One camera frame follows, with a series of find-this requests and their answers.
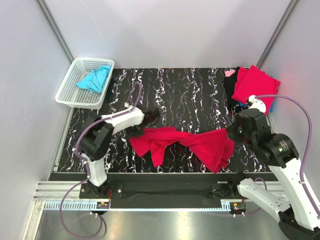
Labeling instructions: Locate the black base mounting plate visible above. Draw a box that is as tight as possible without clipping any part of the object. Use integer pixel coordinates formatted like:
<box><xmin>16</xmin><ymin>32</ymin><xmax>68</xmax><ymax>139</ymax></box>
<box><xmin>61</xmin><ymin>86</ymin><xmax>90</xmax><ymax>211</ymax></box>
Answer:
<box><xmin>79</xmin><ymin>173</ymin><xmax>243</xmax><ymax>211</ymax></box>

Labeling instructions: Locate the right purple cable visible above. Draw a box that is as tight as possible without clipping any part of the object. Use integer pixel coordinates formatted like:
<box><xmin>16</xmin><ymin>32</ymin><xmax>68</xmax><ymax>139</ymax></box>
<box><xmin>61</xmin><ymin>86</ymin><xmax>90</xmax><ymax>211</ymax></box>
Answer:
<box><xmin>231</xmin><ymin>94</ymin><xmax>313</xmax><ymax>217</ymax></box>

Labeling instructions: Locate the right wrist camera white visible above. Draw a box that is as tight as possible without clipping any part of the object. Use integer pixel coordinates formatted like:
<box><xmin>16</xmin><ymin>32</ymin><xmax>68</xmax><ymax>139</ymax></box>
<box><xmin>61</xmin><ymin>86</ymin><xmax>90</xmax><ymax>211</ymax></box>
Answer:
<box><xmin>246</xmin><ymin>95</ymin><xmax>267</xmax><ymax>114</ymax></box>

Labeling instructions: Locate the folded red t shirt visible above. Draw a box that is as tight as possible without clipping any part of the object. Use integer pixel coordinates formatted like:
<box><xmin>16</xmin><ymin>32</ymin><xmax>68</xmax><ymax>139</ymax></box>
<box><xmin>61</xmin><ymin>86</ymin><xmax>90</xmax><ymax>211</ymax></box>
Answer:
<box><xmin>231</xmin><ymin>65</ymin><xmax>281</xmax><ymax>104</ymax></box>

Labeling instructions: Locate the red polo shirt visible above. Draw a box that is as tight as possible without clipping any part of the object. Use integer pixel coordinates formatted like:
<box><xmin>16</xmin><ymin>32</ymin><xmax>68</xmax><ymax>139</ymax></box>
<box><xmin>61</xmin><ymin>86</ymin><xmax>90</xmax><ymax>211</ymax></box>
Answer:
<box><xmin>129</xmin><ymin>127</ymin><xmax>234</xmax><ymax>173</ymax></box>

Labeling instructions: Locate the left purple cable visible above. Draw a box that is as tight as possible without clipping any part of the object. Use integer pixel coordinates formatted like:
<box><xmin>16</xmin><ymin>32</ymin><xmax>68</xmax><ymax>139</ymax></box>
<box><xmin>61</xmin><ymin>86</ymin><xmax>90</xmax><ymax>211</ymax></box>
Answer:
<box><xmin>59</xmin><ymin>81</ymin><xmax>144</xmax><ymax>237</ymax></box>

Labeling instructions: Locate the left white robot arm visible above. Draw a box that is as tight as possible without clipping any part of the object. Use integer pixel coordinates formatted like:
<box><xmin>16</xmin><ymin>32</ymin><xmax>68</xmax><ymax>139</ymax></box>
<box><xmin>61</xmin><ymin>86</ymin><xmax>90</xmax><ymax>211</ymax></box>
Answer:
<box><xmin>75</xmin><ymin>104</ymin><xmax>160</xmax><ymax>198</ymax></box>

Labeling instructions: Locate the aluminium corner post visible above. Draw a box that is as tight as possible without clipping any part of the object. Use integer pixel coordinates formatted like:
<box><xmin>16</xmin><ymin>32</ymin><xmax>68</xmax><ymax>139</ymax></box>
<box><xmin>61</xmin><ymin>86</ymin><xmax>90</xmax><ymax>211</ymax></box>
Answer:
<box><xmin>256</xmin><ymin>0</ymin><xmax>300</xmax><ymax>69</ymax></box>
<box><xmin>35</xmin><ymin>0</ymin><xmax>75</xmax><ymax>63</ymax></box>

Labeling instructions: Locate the right aluminium corner post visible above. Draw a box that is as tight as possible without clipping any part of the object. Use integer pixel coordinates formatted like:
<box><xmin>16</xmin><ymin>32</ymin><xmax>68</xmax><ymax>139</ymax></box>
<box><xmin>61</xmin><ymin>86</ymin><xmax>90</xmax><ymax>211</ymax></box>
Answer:
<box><xmin>256</xmin><ymin>0</ymin><xmax>300</xmax><ymax>69</ymax></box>

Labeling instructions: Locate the purple cable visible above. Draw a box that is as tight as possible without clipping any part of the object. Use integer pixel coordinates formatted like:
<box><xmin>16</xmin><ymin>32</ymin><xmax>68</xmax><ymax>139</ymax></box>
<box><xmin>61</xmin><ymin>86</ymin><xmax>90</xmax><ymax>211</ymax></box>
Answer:
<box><xmin>231</xmin><ymin>94</ymin><xmax>313</xmax><ymax>217</ymax></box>
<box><xmin>59</xmin><ymin>81</ymin><xmax>144</xmax><ymax>237</ymax></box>

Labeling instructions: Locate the folded pink t shirt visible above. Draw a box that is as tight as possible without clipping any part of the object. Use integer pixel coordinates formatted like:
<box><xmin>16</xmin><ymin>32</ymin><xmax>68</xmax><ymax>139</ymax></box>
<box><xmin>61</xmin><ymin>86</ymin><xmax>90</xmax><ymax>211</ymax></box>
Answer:
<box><xmin>224</xmin><ymin>70</ymin><xmax>236</xmax><ymax>77</ymax></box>

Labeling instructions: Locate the white plastic laundry basket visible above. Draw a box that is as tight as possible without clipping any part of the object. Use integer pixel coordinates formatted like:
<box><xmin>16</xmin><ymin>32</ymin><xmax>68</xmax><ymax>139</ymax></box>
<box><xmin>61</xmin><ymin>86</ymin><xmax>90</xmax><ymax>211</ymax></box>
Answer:
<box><xmin>55</xmin><ymin>57</ymin><xmax>115</xmax><ymax>110</ymax></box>

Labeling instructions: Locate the left aluminium corner post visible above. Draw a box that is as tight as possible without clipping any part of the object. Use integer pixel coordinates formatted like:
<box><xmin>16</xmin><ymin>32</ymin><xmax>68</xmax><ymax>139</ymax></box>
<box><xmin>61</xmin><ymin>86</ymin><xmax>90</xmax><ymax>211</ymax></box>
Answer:
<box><xmin>35</xmin><ymin>0</ymin><xmax>75</xmax><ymax>63</ymax></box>

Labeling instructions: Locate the aluminium frame rail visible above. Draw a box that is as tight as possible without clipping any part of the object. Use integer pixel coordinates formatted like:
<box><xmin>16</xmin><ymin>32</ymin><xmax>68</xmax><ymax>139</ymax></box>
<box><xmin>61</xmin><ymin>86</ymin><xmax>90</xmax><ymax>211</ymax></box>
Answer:
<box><xmin>33</xmin><ymin>181</ymin><xmax>288</xmax><ymax>201</ymax></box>

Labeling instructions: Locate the cyan crumpled t shirt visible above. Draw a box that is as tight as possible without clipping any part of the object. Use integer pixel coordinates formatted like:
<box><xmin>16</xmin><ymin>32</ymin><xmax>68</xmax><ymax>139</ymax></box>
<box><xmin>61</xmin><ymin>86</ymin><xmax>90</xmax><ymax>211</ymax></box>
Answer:
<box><xmin>76</xmin><ymin>65</ymin><xmax>111</xmax><ymax>94</ymax></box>

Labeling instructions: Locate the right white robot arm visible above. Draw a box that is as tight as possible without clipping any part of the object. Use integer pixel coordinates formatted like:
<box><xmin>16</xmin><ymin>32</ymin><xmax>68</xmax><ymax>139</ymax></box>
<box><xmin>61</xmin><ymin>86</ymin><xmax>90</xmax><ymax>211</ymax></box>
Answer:
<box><xmin>227</xmin><ymin>95</ymin><xmax>320</xmax><ymax>240</ymax></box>

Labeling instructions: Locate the folded black t shirt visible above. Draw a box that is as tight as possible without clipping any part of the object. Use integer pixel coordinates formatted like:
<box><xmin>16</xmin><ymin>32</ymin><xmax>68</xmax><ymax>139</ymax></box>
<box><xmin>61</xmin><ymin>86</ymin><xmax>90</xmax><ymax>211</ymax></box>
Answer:
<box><xmin>223</xmin><ymin>67</ymin><xmax>240</xmax><ymax>108</ymax></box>

